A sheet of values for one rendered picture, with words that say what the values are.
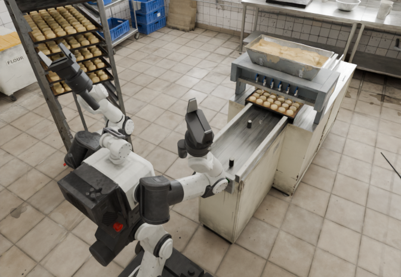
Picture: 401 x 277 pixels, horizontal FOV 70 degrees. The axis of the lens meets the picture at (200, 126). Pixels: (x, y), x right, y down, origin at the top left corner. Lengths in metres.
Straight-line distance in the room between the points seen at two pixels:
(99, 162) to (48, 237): 1.67
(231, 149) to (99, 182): 1.06
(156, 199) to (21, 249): 1.93
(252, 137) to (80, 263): 1.61
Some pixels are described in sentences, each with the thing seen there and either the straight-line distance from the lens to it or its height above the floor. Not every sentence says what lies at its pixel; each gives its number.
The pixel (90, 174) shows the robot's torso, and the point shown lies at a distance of 1.15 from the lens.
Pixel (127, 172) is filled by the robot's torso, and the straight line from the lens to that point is 1.12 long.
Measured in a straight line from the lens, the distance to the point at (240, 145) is 1.97.
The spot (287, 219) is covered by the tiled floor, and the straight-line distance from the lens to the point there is 2.69.
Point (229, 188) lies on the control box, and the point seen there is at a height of 0.74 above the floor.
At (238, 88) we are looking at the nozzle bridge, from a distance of 2.43.
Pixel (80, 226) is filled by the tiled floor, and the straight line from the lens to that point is 2.74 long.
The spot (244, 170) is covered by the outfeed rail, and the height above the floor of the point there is 0.90.
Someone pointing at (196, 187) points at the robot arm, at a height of 1.29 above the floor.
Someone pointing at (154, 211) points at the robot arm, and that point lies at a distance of 1.05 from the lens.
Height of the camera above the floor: 2.18
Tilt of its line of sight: 40 degrees down
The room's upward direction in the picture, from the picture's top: straight up
